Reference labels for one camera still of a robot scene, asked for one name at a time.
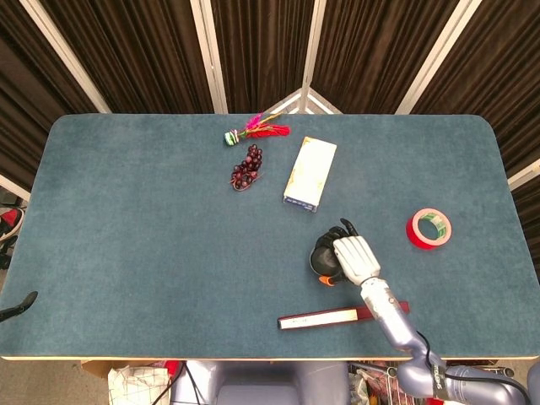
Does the folded dark red fan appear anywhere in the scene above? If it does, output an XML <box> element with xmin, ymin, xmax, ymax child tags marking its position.
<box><xmin>277</xmin><ymin>300</ymin><xmax>411</xmax><ymax>332</ymax></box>

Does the yellow and blue carton box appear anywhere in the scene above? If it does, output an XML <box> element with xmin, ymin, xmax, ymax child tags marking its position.
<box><xmin>282</xmin><ymin>135</ymin><xmax>338</xmax><ymax>214</ymax></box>

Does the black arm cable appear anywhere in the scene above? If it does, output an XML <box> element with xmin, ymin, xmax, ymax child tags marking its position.
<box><xmin>416</xmin><ymin>330</ymin><xmax>540</xmax><ymax>405</ymax></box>

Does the red wire basket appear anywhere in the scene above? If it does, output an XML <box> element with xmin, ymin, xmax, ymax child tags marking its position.
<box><xmin>348</xmin><ymin>360</ymin><xmax>413</xmax><ymax>405</ymax></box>

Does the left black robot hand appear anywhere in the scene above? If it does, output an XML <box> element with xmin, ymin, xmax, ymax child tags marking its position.
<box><xmin>0</xmin><ymin>290</ymin><xmax>39</xmax><ymax>324</ymax></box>

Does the purple plastic grape bunch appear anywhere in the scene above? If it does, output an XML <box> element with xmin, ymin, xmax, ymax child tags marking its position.
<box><xmin>229</xmin><ymin>143</ymin><xmax>265</xmax><ymax>192</ymax></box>

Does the white checkered cloth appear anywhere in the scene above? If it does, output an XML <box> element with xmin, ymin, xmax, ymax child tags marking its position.
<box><xmin>108</xmin><ymin>365</ymin><xmax>170</xmax><ymax>405</ymax></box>

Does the brown folding screen white frame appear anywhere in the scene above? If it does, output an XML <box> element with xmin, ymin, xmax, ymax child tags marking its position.
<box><xmin>0</xmin><ymin>0</ymin><xmax>540</xmax><ymax>212</ymax></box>

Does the blue felt table cover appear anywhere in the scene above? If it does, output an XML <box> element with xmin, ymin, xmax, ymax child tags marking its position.
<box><xmin>0</xmin><ymin>112</ymin><xmax>540</xmax><ymax>360</ymax></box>

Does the grey robot torso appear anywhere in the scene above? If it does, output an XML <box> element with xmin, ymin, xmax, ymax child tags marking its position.
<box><xmin>170</xmin><ymin>359</ymin><xmax>351</xmax><ymax>405</ymax></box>

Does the colourful feather shuttlecock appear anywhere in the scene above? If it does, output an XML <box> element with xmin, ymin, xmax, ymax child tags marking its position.
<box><xmin>223</xmin><ymin>111</ymin><xmax>292</xmax><ymax>148</ymax></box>

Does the red tape roll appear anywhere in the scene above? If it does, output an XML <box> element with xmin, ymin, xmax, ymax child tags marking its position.
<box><xmin>405</xmin><ymin>208</ymin><xmax>453</xmax><ymax>250</ymax></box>

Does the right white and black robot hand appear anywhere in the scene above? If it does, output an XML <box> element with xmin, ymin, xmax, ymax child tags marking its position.
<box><xmin>314</xmin><ymin>218</ymin><xmax>382</xmax><ymax>289</ymax></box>

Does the brown cardboard box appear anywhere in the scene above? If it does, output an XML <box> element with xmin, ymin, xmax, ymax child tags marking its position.
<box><xmin>81</xmin><ymin>359</ymin><xmax>170</xmax><ymax>405</ymax></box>

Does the dark metal bowl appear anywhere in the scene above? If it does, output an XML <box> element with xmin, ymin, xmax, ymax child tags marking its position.
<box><xmin>309</xmin><ymin>246</ymin><xmax>339</xmax><ymax>278</ymax></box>

